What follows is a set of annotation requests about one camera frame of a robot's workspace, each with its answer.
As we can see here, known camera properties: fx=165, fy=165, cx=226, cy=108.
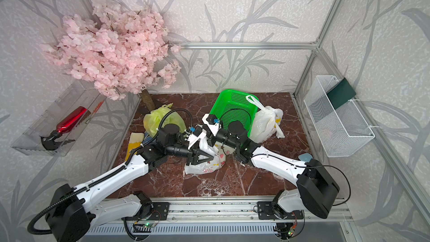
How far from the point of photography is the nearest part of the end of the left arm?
0.59m

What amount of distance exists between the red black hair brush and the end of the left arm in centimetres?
34

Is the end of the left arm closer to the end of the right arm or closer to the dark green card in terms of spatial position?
the end of the right arm

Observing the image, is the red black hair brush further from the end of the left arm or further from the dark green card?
the dark green card

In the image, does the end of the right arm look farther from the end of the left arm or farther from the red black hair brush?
the red black hair brush

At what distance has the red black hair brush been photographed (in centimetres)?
60
